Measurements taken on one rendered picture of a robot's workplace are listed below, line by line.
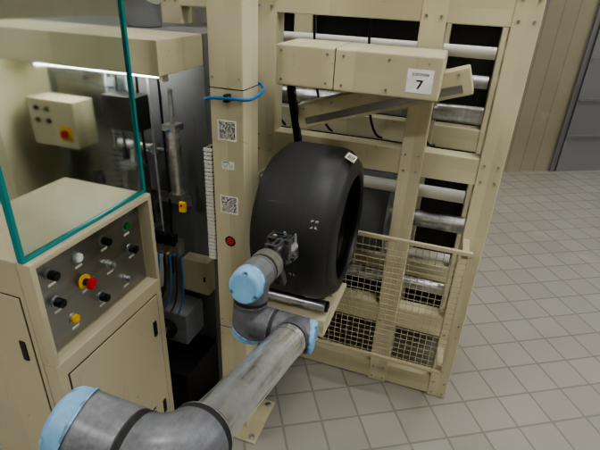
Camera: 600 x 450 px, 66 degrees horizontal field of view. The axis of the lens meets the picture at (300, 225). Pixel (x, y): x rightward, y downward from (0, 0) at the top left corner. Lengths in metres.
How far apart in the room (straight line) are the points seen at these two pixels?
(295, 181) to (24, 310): 0.90
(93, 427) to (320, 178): 1.03
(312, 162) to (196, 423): 1.03
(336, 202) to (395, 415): 1.47
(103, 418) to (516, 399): 2.50
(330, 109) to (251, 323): 1.04
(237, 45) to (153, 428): 1.21
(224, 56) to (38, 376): 1.19
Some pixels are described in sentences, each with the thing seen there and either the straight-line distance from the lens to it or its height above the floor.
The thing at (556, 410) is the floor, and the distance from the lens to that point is 3.04.
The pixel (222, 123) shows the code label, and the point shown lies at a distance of 1.70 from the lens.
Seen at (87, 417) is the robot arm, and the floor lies 1.41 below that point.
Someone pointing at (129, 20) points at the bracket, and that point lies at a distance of 2.17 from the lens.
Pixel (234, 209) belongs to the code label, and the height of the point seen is 1.21.
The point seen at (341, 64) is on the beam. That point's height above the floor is 1.73.
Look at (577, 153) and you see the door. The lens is 6.95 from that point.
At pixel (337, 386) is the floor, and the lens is 2.76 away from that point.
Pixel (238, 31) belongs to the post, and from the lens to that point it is 1.62.
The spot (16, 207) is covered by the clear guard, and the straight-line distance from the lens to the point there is 1.43.
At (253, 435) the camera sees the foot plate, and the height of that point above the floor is 0.02.
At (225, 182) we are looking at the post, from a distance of 1.77.
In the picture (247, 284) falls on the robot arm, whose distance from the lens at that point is 1.17.
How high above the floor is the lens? 1.98
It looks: 27 degrees down
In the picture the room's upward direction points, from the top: 3 degrees clockwise
